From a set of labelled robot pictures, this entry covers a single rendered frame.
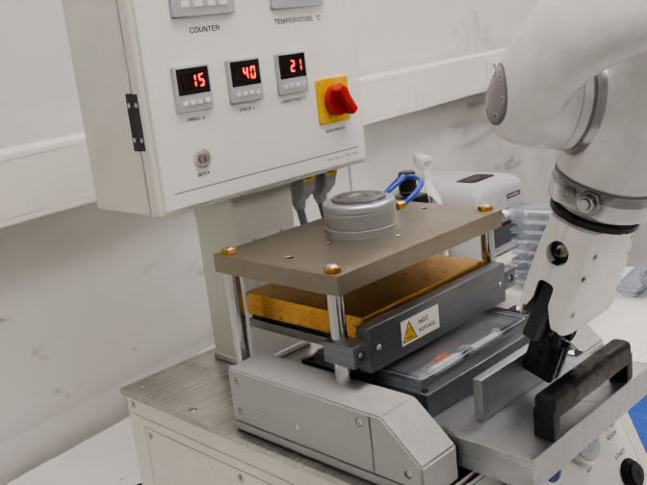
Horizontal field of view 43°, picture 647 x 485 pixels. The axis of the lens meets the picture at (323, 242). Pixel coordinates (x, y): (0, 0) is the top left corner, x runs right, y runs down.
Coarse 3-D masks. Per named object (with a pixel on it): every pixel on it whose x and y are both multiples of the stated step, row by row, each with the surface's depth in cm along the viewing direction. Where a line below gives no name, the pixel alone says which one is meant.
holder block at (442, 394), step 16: (512, 336) 87; (496, 352) 83; (512, 352) 85; (320, 368) 85; (464, 368) 80; (480, 368) 81; (384, 384) 79; (400, 384) 78; (432, 384) 78; (448, 384) 78; (464, 384) 80; (432, 400) 76; (448, 400) 78; (432, 416) 76
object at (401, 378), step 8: (520, 320) 88; (512, 328) 87; (520, 328) 88; (496, 336) 85; (504, 336) 86; (488, 344) 84; (472, 352) 82; (480, 352) 83; (456, 360) 80; (464, 360) 81; (448, 368) 79; (384, 376) 80; (392, 376) 79; (400, 376) 78; (408, 376) 78; (432, 376) 78; (440, 376) 79; (408, 384) 78; (416, 384) 77; (424, 384) 77
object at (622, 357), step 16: (608, 352) 77; (624, 352) 78; (576, 368) 74; (592, 368) 74; (608, 368) 76; (624, 368) 79; (560, 384) 71; (576, 384) 72; (592, 384) 74; (544, 400) 70; (560, 400) 70; (576, 400) 72; (544, 416) 70; (560, 416) 70; (544, 432) 70
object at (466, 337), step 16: (480, 320) 90; (496, 320) 89; (512, 320) 88; (448, 336) 86; (464, 336) 86; (480, 336) 85; (416, 352) 83; (432, 352) 82; (448, 352) 82; (464, 352) 82; (384, 368) 80; (400, 368) 80; (416, 368) 79; (432, 368) 79
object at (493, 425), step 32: (480, 384) 74; (512, 384) 78; (544, 384) 81; (608, 384) 79; (640, 384) 81; (448, 416) 76; (480, 416) 75; (512, 416) 75; (576, 416) 74; (608, 416) 77; (480, 448) 71; (512, 448) 70; (544, 448) 69; (576, 448) 73; (512, 480) 70; (544, 480) 69
